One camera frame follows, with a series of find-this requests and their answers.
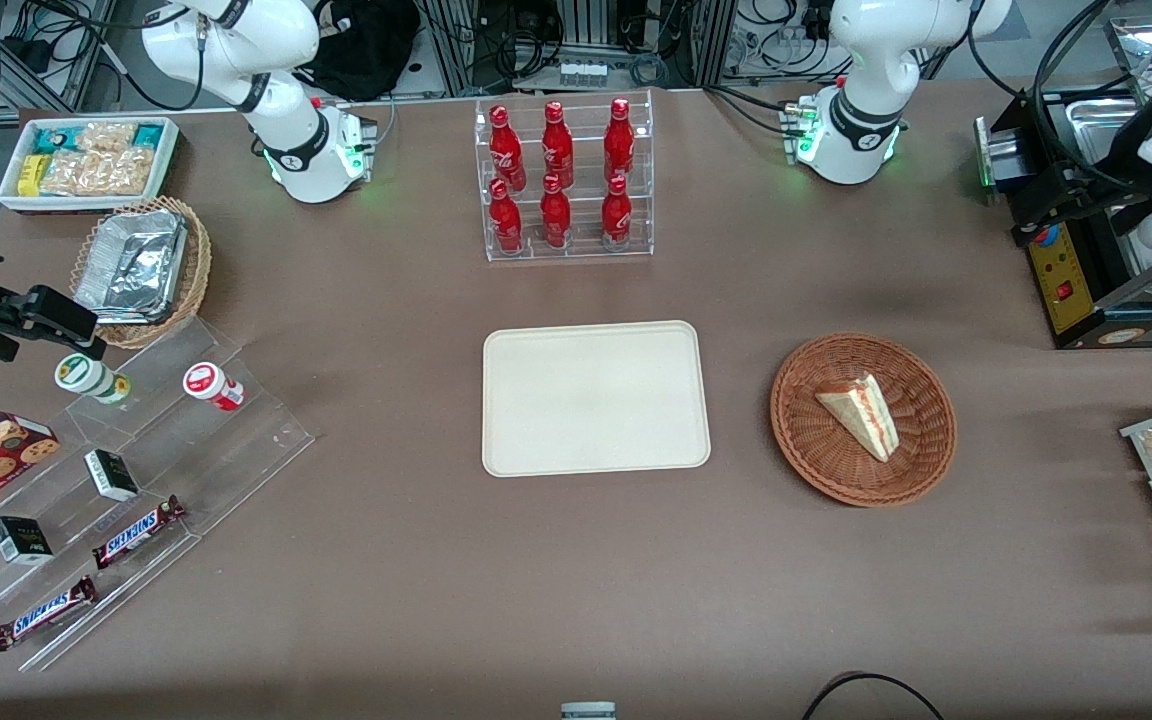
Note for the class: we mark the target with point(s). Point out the triangular sandwich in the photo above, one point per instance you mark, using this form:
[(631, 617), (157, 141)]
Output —
[(861, 410)]

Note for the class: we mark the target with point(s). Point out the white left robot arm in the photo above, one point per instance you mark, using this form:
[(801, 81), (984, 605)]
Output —
[(866, 60)]

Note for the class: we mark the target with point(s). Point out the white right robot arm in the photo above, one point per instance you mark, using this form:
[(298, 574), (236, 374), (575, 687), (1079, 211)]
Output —
[(236, 40)]

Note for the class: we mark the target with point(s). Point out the aluminium foil tray stack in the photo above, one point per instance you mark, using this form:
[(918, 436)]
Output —
[(131, 265)]

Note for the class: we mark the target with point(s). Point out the light wicker basket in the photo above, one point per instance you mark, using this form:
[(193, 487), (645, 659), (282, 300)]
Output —
[(194, 285)]

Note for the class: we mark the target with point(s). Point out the beige plastic tray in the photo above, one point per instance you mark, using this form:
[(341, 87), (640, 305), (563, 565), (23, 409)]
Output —
[(596, 400)]

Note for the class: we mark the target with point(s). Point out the brown wicker basket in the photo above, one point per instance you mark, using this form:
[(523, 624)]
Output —
[(836, 460)]

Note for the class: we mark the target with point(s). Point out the shiny steel tray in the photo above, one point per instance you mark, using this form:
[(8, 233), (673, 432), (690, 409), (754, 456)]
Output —
[(1141, 45)]

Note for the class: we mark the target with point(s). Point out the green lid cup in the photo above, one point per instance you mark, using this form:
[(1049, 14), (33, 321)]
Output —
[(88, 377)]

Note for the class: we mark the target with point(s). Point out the white plastic bin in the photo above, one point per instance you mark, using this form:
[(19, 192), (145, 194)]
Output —
[(11, 200)]

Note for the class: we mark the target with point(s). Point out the yellow snack pack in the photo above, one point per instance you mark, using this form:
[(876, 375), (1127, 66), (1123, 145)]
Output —
[(30, 176)]

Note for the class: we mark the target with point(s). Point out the small black box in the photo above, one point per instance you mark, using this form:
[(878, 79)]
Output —
[(21, 540), (111, 475)]

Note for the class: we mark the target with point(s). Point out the clear bag of crackers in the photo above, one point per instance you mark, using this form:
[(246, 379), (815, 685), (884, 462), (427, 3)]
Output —
[(96, 170)]

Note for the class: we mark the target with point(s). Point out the teal snack pack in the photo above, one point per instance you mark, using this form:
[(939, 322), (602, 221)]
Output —
[(49, 140), (148, 134)]

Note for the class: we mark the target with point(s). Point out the red lid cup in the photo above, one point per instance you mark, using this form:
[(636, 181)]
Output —
[(211, 385)]

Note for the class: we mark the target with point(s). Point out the snickers bar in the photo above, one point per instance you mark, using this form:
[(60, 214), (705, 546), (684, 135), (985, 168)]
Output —
[(44, 612), (136, 531)]

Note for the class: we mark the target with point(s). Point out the clear acrylic stepped display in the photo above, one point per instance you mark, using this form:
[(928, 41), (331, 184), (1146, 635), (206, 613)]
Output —
[(236, 440)]

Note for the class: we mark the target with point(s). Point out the black bag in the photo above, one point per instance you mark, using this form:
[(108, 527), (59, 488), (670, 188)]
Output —
[(366, 45)]

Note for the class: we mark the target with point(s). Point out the red cola bottle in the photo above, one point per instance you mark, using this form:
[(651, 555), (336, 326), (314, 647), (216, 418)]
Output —
[(557, 150), (506, 155), (616, 215), (555, 218), (506, 222), (619, 145)]

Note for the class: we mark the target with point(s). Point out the clear acrylic bottle rack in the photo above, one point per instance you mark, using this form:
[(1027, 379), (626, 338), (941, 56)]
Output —
[(566, 255)]

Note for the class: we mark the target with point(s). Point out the small grey device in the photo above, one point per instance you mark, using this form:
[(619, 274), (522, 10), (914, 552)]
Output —
[(588, 711)]

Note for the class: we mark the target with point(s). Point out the black machine with yellow panel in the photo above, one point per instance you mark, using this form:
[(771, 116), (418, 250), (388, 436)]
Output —
[(1076, 260)]

